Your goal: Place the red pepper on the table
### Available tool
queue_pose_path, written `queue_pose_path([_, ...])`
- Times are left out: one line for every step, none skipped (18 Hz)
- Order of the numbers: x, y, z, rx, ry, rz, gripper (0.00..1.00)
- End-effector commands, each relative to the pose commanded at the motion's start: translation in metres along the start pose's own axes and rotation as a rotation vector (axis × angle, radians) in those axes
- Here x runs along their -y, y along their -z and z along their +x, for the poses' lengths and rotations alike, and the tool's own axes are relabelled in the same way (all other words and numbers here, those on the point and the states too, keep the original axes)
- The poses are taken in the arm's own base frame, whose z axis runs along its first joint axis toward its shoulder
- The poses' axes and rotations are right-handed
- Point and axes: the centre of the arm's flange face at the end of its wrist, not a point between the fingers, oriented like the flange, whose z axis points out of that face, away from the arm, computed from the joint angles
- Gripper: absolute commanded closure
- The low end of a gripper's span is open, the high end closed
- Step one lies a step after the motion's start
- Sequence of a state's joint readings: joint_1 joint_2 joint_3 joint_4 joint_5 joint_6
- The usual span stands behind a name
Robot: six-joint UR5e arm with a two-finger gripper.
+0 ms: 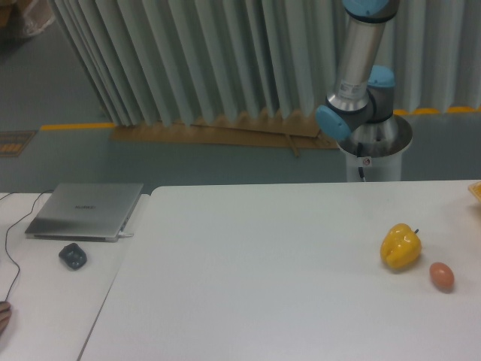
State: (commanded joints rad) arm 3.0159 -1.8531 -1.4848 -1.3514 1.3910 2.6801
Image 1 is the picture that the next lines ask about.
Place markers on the person's hand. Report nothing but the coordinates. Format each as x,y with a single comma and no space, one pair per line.
5,315

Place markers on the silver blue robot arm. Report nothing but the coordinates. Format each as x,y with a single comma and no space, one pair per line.
358,111

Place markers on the yellow bell pepper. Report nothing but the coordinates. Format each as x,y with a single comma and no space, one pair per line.
401,247

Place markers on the black small tray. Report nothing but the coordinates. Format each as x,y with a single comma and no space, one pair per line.
73,256

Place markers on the silver closed laptop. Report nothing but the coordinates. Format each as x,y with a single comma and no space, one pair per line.
86,211

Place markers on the pale green folding curtain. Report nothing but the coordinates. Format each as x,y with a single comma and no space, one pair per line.
171,61

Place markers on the brown cardboard sheet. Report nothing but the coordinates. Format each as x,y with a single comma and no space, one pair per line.
296,132

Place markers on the brown egg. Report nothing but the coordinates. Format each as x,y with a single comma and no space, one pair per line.
442,276

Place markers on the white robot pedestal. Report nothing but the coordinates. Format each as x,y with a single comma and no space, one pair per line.
373,169

